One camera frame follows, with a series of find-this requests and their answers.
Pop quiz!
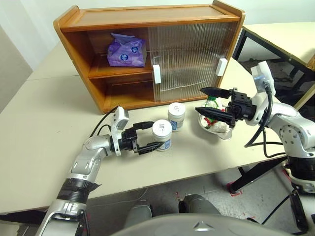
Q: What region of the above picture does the purple tissue pack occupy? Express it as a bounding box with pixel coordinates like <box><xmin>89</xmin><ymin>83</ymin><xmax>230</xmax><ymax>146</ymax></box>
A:
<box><xmin>107</xmin><ymin>32</ymin><xmax>147</xmax><ymax>68</ymax></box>

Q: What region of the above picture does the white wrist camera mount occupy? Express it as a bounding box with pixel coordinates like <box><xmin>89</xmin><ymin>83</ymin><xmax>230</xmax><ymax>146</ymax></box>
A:
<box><xmin>246</xmin><ymin>60</ymin><xmax>275</xmax><ymax>126</ymax></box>
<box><xmin>109</xmin><ymin>106</ymin><xmax>130</xmax><ymax>157</ymax></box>

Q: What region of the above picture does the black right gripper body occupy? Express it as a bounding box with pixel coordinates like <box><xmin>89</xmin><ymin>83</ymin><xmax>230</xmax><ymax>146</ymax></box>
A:
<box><xmin>227</xmin><ymin>88</ymin><xmax>254</xmax><ymax>122</ymax></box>

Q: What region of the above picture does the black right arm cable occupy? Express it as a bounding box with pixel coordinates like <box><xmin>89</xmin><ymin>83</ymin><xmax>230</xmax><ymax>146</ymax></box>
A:
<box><xmin>244</xmin><ymin>82</ymin><xmax>289</xmax><ymax>158</ymax></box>

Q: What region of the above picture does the woven wicker basket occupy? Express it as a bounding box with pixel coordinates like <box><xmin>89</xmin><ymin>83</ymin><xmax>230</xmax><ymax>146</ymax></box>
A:
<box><xmin>306</xmin><ymin>52</ymin><xmax>315</xmax><ymax>72</ymax></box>

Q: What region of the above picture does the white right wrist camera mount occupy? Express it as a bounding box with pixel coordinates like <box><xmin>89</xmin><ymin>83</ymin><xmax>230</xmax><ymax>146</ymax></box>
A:
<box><xmin>246</xmin><ymin>60</ymin><xmax>275</xmax><ymax>126</ymax></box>

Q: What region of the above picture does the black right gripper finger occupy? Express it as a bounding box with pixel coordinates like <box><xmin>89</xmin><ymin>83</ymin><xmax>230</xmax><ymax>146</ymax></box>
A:
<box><xmin>199</xmin><ymin>86</ymin><xmax>232</xmax><ymax>99</ymax></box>
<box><xmin>194</xmin><ymin>106</ymin><xmax>236</xmax><ymax>128</ymax></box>

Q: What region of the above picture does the beige table with black frame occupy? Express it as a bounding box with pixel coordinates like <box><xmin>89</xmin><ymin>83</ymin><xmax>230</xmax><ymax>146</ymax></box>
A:
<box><xmin>232</xmin><ymin>21</ymin><xmax>315</xmax><ymax>110</ymax></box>

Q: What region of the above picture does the white jar with blue label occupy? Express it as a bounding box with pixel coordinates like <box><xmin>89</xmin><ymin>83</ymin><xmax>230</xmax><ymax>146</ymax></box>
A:
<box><xmin>152</xmin><ymin>119</ymin><xmax>173</xmax><ymax>152</ymax></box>
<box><xmin>167</xmin><ymin>102</ymin><xmax>187</xmax><ymax>133</ymax></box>

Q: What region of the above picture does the thin white floor cable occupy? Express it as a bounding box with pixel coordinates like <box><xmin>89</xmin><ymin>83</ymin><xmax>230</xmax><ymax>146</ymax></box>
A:
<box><xmin>132</xmin><ymin>187</ymin><xmax>149</xmax><ymax>205</ymax></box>

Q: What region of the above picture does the black table leg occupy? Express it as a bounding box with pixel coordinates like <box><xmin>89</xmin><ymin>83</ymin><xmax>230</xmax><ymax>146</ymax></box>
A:
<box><xmin>230</xmin><ymin>156</ymin><xmax>289</xmax><ymax>194</ymax></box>

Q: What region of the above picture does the steel bowl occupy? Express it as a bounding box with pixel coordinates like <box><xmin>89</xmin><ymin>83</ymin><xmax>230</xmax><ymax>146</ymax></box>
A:
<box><xmin>198</xmin><ymin>112</ymin><xmax>236</xmax><ymax>141</ymax></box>

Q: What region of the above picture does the white door handle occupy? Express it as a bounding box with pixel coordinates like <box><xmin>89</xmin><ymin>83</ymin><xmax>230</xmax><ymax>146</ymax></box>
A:
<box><xmin>216</xmin><ymin>58</ymin><xmax>228</xmax><ymax>77</ymax></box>
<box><xmin>152</xmin><ymin>64</ymin><xmax>162</xmax><ymax>85</ymax></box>

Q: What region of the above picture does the grey robot torso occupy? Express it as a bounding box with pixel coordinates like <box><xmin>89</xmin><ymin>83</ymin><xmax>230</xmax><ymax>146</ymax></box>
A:
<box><xmin>120</xmin><ymin>213</ymin><xmax>295</xmax><ymax>236</ymax></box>

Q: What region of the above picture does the white plush snowman toy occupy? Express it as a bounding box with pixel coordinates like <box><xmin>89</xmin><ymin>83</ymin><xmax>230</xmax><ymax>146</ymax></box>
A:
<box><xmin>201</xmin><ymin>95</ymin><xmax>229</xmax><ymax>134</ymax></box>

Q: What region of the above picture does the wooden cabinet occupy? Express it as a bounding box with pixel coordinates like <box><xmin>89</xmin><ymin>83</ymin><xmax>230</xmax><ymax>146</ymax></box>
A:
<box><xmin>53</xmin><ymin>0</ymin><xmax>246</xmax><ymax>114</ymax></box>

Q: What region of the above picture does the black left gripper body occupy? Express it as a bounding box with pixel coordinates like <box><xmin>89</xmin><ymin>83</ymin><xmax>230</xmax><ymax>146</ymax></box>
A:
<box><xmin>120</xmin><ymin>127</ymin><xmax>140</xmax><ymax>155</ymax></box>

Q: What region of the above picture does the red floor tape mark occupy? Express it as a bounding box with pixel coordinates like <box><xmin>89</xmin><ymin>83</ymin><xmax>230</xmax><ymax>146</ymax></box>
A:
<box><xmin>227</xmin><ymin>181</ymin><xmax>244</xmax><ymax>198</ymax></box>

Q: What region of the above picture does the dark grey rounded shape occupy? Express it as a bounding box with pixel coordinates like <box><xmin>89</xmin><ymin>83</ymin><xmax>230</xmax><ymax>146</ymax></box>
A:
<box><xmin>178</xmin><ymin>194</ymin><xmax>221</xmax><ymax>217</ymax></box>
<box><xmin>124</xmin><ymin>200</ymin><xmax>154</xmax><ymax>228</ymax></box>

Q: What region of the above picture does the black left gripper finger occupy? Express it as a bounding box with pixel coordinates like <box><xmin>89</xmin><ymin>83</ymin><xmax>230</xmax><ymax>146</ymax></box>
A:
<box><xmin>134</xmin><ymin>121</ymin><xmax>154</xmax><ymax>131</ymax></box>
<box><xmin>137</xmin><ymin>141</ymin><xmax>164</xmax><ymax>156</ymax></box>

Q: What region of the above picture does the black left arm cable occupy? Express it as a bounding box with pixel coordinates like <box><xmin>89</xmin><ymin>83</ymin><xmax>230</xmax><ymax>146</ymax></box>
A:
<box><xmin>89</xmin><ymin>107</ymin><xmax>119</xmax><ymax>139</ymax></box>

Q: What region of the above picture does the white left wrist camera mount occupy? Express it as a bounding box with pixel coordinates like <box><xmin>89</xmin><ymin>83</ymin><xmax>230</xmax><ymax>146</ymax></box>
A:
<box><xmin>109</xmin><ymin>106</ymin><xmax>130</xmax><ymax>157</ymax></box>

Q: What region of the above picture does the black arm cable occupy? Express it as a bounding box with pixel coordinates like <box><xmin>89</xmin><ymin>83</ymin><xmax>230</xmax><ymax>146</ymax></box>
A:
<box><xmin>89</xmin><ymin>107</ymin><xmax>119</xmax><ymax>139</ymax></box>
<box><xmin>244</xmin><ymin>82</ymin><xmax>289</xmax><ymax>158</ymax></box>

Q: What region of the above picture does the ribbed clear sliding door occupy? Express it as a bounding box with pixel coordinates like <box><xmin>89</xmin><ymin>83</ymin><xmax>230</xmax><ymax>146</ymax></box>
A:
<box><xmin>147</xmin><ymin>24</ymin><xmax>233</xmax><ymax>103</ymax></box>
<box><xmin>157</xmin><ymin>21</ymin><xmax>239</xmax><ymax>102</ymax></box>

